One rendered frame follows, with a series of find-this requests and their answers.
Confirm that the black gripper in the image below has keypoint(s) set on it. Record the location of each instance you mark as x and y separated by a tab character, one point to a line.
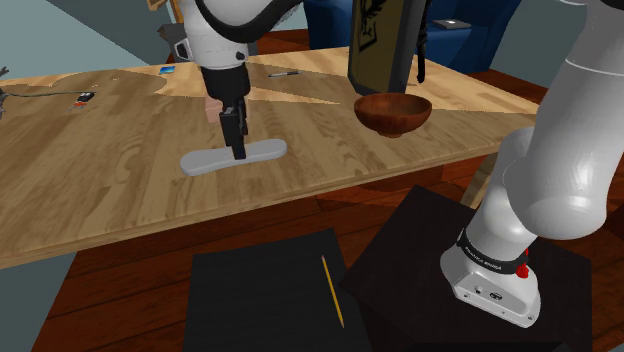
225	82

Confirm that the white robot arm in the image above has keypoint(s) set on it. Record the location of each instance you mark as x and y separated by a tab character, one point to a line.
551	161

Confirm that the pink block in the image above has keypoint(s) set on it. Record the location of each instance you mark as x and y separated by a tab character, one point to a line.
212	111

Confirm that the flat grey oval remote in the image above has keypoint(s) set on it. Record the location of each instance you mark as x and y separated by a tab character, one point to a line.
209	161

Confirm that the black pen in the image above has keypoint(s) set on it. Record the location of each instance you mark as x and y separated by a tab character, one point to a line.
284	73

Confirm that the small blue card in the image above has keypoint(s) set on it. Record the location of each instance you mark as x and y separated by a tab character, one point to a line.
167	70

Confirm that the wooden table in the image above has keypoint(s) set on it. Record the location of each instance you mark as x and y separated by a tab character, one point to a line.
97	166

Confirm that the brown wooden bowl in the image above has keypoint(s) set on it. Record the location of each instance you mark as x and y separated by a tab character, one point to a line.
393	114

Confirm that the black and red key fob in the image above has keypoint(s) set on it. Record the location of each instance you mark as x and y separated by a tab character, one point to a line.
85	97

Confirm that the black and gold upright box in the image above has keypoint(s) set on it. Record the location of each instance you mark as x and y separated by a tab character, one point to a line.
378	44

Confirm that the black low table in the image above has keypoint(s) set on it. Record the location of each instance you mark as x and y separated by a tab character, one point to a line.
263	297

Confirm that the yellow pencil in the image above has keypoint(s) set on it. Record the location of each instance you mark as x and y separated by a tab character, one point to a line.
332	291

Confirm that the black robot stand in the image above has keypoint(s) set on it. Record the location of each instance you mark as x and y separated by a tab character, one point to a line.
404	273

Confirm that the blue sofa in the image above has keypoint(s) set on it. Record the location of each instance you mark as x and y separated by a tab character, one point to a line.
453	44

